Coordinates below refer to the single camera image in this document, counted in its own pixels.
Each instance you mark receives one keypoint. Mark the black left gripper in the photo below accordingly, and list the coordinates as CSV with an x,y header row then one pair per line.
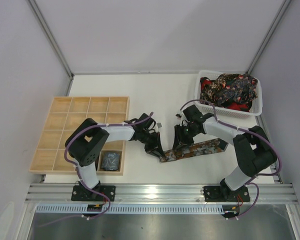
x,y
152,142

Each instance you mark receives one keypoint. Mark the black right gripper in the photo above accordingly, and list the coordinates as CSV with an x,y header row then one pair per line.
x,y
181,135

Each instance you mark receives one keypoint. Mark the orange grey patterned tie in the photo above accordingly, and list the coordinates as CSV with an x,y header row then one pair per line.
x,y
207,147

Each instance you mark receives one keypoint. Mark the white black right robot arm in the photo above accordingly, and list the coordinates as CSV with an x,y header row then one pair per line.
x,y
253,151

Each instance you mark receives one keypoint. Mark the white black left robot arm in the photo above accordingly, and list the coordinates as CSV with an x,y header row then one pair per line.
x,y
85,144

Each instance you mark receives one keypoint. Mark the pile of dark floral ties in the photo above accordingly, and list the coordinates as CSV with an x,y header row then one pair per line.
x,y
230,91

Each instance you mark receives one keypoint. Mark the rolled grey leaf-pattern tie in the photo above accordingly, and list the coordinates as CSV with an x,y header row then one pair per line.
x,y
110,161

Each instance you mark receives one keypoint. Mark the white plastic basket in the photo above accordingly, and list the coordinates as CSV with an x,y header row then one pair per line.
x,y
255,110

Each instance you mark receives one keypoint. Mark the wooden grid organizer tray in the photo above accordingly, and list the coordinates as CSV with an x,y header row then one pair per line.
x,y
64,117

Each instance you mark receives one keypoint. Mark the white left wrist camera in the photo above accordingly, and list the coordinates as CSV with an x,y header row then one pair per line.
x,y
159,125

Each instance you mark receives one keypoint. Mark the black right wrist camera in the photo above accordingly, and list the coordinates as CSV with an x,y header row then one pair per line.
x,y
192,113

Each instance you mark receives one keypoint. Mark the slotted grey cable duct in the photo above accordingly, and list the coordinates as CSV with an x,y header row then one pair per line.
x,y
66,208

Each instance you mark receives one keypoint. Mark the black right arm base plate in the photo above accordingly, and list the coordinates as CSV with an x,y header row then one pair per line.
x,y
225,193

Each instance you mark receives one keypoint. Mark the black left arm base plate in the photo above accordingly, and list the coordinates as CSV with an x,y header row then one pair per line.
x,y
81,194

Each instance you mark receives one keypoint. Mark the aluminium frame rail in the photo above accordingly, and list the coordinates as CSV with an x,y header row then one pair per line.
x,y
164,193

